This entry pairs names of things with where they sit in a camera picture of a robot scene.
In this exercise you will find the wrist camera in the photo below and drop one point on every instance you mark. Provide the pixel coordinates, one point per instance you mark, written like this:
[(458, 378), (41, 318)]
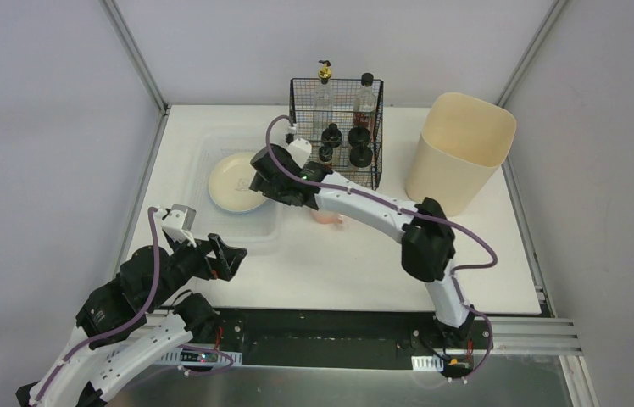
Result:
[(299, 148), (177, 224)]

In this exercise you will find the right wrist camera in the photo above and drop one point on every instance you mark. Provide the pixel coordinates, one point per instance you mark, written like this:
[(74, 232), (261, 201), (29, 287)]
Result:
[(299, 148)]

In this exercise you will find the black wire rack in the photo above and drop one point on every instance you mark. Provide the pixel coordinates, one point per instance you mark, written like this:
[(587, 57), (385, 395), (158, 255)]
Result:
[(343, 120)]

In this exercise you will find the glass bottle gold pourer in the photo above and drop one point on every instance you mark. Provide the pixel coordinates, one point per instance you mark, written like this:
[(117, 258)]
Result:
[(323, 97)]

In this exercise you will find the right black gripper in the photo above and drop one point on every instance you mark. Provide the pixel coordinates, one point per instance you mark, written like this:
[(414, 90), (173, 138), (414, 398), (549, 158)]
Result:
[(264, 170)]

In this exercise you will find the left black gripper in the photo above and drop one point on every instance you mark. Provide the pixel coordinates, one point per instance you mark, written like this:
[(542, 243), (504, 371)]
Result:
[(211, 255)]

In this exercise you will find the white perforated plastic basket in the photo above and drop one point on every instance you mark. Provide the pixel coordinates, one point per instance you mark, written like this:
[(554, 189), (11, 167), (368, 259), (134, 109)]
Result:
[(255, 229)]

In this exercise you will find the cream plate with bear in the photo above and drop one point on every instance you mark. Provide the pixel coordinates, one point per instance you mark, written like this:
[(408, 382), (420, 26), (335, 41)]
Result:
[(229, 184)]

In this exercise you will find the beige waste bin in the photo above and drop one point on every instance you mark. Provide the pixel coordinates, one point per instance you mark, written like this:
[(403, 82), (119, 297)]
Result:
[(462, 143)]

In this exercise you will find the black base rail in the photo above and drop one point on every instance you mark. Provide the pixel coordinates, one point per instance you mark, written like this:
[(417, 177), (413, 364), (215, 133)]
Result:
[(340, 339)]

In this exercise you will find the spice jar black lid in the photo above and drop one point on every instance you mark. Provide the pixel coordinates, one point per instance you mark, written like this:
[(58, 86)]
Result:
[(359, 136), (360, 158), (331, 136)]

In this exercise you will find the pink mug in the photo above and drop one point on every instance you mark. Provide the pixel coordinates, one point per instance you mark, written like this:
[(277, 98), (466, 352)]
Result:
[(325, 217)]

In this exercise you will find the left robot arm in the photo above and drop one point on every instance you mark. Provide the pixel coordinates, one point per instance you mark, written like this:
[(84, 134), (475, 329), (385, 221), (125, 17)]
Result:
[(94, 367)]

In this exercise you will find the dark sauce bottle black cap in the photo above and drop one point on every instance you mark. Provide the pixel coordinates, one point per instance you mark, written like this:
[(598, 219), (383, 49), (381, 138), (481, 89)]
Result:
[(364, 104)]

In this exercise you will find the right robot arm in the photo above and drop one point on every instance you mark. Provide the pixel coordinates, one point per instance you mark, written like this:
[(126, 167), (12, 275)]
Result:
[(426, 240)]

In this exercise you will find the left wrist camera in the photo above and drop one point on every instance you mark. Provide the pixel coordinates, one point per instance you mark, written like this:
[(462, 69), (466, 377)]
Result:
[(177, 224)]

